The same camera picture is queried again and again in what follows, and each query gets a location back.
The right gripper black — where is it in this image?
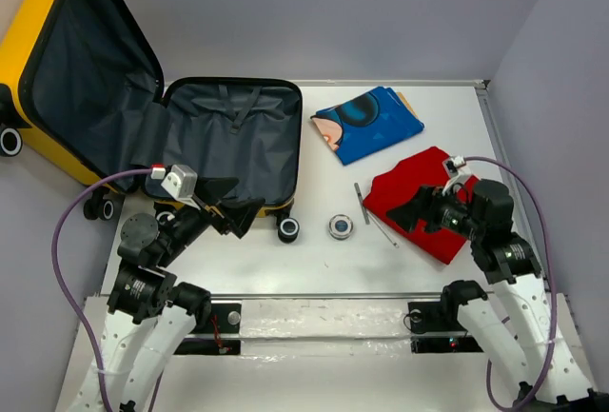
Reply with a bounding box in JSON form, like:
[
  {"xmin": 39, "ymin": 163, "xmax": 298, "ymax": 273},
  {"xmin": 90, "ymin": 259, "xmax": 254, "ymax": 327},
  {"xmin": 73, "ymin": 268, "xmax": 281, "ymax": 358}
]
[{"xmin": 383, "ymin": 182, "xmax": 483, "ymax": 240}]

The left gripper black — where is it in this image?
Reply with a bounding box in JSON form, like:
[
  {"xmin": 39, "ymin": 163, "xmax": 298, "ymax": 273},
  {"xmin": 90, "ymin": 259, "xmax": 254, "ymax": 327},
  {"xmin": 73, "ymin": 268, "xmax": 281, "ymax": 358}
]
[{"xmin": 157, "ymin": 174, "xmax": 267, "ymax": 264}]

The red cloth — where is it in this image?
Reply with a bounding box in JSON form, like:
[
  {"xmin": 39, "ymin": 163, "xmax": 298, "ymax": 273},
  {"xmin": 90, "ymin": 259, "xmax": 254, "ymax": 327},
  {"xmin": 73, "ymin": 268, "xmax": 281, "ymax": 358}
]
[{"xmin": 363, "ymin": 147, "xmax": 465, "ymax": 265}]

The houndstooth patterned pen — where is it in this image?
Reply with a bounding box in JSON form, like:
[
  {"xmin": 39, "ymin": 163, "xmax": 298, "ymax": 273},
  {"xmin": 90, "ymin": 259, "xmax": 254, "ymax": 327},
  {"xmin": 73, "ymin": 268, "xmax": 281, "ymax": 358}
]
[{"xmin": 354, "ymin": 182, "xmax": 370, "ymax": 225}]

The small round tin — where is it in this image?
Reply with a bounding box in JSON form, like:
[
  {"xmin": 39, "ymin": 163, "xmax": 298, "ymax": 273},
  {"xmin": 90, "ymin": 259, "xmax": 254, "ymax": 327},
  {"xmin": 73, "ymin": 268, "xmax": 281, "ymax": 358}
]
[{"xmin": 328, "ymin": 214, "xmax": 354, "ymax": 241}]

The blue cartoon cloth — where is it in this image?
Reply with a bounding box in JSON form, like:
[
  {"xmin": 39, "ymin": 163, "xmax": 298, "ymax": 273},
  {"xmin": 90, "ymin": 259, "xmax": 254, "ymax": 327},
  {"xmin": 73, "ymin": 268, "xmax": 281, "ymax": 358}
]
[{"xmin": 311, "ymin": 87, "xmax": 424, "ymax": 166}]

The yellow hard-shell suitcase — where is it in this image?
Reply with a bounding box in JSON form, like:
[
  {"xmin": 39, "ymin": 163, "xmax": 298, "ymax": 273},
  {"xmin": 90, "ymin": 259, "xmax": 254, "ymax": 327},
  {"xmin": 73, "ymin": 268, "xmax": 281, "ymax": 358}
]
[{"xmin": 1, "ymin": 0, "xmax": 303, "ymax": 243}]

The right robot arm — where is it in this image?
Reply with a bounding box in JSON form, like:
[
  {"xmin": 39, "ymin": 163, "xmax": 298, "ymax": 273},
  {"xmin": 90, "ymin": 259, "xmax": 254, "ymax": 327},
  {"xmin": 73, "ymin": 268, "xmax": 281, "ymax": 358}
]
[{"xmin": 387, "ymin": 180, "xmax": 595, "ymax": 411}]

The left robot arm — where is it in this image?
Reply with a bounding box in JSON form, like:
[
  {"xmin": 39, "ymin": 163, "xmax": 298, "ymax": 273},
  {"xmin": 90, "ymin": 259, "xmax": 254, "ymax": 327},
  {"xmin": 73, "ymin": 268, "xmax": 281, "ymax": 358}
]
[{"xmin": 69, "ymin": 166, "xmax": 265, "ymax": 411}]

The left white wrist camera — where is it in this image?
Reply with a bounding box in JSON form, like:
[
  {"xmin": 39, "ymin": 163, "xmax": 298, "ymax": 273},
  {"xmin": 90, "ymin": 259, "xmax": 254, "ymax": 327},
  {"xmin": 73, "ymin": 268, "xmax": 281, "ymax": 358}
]
[{"xmin": 150, "ymin": 165, "xmax": 198, "ymax": 207}]

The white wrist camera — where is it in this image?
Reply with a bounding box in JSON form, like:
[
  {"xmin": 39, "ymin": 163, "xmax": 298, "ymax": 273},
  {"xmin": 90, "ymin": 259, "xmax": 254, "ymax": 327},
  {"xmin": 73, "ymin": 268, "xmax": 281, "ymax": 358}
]
[
  {"xmin": 442, "ymin": 156, "xmax": 472, "ymax": 195},
  {"xmin": 150, "ymin": 165, "xmax": 198, "ymax": 207}
]

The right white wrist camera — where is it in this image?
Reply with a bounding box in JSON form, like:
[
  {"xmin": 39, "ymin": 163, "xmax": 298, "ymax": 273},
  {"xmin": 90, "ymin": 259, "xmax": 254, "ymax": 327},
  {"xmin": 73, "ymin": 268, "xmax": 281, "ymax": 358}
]
[{"xmin": 442, "ymin": 156, "xmax": 472, "ymax": 195}]

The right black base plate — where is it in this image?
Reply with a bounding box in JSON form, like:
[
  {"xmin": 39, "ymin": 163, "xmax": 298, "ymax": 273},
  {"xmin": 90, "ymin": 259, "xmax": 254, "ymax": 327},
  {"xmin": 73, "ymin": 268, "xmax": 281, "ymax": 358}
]
[{"xmin": 403, "ymin": 301, "xmax": 482, "ymax": 355}]

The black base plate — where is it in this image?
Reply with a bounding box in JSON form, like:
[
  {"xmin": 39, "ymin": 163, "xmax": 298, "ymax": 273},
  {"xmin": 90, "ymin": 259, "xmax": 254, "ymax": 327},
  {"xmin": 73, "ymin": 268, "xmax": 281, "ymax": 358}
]
[
  {"xmin": 174, "ymin": 301, "xmax": 242, "ymax": 356},
  {"xmin": 403, "ymin": 301, "xmax": 482, "ymax": 355}
]

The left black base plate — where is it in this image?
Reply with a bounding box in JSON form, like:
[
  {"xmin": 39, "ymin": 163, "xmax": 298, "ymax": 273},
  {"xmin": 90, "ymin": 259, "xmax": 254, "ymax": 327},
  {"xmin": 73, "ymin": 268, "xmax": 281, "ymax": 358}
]
[{"xmin": 174, "ymin": 301, "xmax": 242, "ymax": 356}]

